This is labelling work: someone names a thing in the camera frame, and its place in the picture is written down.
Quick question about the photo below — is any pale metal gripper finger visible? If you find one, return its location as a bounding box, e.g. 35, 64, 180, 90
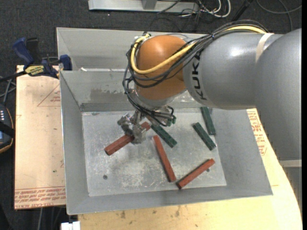
130, 125, 147, 145
117, 113, 133, 132

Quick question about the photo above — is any red-brown block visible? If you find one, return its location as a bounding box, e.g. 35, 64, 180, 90
104, 121, 151, 156
152, 135, 177, 183
176, 158, 216, 189

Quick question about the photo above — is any dark green flat block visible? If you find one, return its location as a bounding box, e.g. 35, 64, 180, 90
192, 122, 217, 151
200, 106, 216, 136
150, 124, 177, 149

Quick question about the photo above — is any grey metal bin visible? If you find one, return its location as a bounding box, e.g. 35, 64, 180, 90
56, 27, 273, 216

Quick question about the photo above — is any brown cardboard board, red print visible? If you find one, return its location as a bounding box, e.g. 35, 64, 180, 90
14, 65, 269, 210

